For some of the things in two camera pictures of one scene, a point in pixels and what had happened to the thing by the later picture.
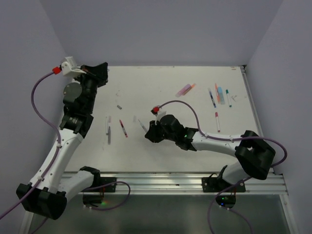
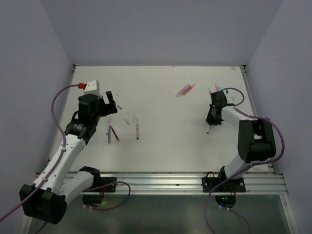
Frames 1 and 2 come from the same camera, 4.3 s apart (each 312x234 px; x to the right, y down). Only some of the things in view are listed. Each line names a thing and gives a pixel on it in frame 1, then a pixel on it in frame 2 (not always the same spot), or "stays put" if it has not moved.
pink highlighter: x=184 y=90 stays put
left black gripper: x=98 y=73 → x=108 y=108
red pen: x=123 y=128 → x=117 y=138
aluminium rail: x=183 y=183 stays put
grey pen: x=108 y=134 stays put
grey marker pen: x=107 y=126 stays put
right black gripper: x=151 y=133 → x=210 y=120
